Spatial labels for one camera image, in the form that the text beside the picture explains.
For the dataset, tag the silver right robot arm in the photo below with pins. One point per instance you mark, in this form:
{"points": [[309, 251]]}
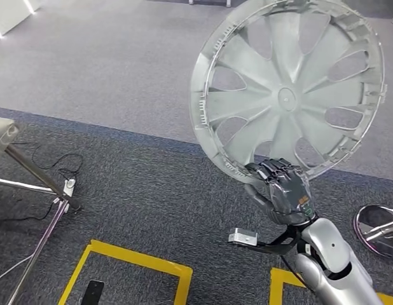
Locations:
{"points": [[330, 248]]}

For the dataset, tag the yellow tape square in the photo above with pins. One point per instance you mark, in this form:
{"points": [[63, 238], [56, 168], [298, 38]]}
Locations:
{"points": [[136, 257], [280, 278]]}

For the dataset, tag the grey plastic wheel hubcap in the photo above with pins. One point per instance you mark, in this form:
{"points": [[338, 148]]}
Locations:
{"points": [[287, 99]]}

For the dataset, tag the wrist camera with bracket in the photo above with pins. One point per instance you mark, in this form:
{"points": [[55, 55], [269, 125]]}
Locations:
{"points": [[242, 237], [92, 292]]}

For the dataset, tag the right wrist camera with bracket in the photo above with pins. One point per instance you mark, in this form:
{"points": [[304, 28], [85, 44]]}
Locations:
{"points": [[242, 237]]}

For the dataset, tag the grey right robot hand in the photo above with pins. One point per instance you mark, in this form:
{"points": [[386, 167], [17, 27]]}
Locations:
{"points": [[292, 198]]}

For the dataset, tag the chrome barrier stanchion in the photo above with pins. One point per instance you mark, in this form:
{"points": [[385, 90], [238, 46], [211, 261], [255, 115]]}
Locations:
{"points": [[375, 219]]}

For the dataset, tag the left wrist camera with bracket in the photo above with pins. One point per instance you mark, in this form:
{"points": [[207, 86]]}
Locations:
{"points": [[92, 292]]}

